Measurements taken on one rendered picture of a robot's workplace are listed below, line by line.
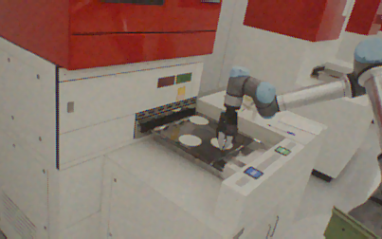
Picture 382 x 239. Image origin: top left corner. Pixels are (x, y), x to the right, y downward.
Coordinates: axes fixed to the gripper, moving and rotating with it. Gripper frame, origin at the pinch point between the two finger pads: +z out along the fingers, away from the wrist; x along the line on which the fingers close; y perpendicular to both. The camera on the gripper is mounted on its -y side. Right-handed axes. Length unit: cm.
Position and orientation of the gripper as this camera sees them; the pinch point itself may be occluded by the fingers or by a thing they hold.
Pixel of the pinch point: (223, 148)
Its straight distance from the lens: 136.9
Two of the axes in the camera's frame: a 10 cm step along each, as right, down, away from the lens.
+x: -9.8, -1.8, 0.1
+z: -1.6, 9.0, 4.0
